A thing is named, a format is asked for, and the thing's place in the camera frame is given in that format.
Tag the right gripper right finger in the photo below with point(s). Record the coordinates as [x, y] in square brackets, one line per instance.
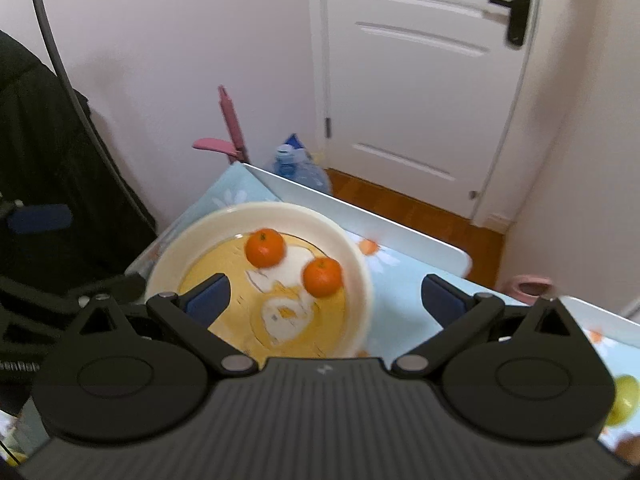
[463, 318]

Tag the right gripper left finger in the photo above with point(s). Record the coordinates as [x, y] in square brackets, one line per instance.
[188, 316]

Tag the yellow green apple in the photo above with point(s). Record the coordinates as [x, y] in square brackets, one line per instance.
[626, 400]

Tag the pink slipper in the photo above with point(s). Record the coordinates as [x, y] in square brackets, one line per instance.
[527, 288]

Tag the light blue daisy tablecloth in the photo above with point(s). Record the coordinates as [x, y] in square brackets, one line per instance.
[397, 270]

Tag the cream yellow ceramic bowl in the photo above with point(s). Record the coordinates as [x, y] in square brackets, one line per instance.
[270, 312]

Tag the small tangerine left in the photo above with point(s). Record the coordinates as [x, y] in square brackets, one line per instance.
[265, 248]

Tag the small tangerine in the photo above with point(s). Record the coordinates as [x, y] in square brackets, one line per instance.
[265, 248]
[322, 277]

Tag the small tangerine right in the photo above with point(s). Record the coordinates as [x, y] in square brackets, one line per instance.
[322, 277]

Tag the blue water jug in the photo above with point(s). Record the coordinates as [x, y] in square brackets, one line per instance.
[293, 162]

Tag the white door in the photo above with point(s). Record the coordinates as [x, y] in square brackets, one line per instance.
[417, 95]

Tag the pink mop handle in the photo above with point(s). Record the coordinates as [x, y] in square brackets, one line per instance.
[234, 148]

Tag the black door handle lock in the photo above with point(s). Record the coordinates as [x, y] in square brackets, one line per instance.
[518, 20]

